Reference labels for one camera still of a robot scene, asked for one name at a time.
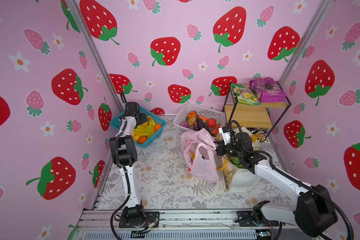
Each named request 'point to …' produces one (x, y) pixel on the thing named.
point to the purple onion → (184, 124)
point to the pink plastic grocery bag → (198, 149)
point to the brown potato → (191, 120)
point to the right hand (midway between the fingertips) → (210, 142)
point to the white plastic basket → (183, 109)
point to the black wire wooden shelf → (250, 115)
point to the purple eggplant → (199, 124)
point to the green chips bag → (235, 161)
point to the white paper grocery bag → (244, 180)
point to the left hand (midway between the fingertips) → (141, 119)
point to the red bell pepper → (211, 122)
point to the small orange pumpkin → (192, 114)
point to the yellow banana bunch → (145, 129)
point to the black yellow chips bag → (258, 134)
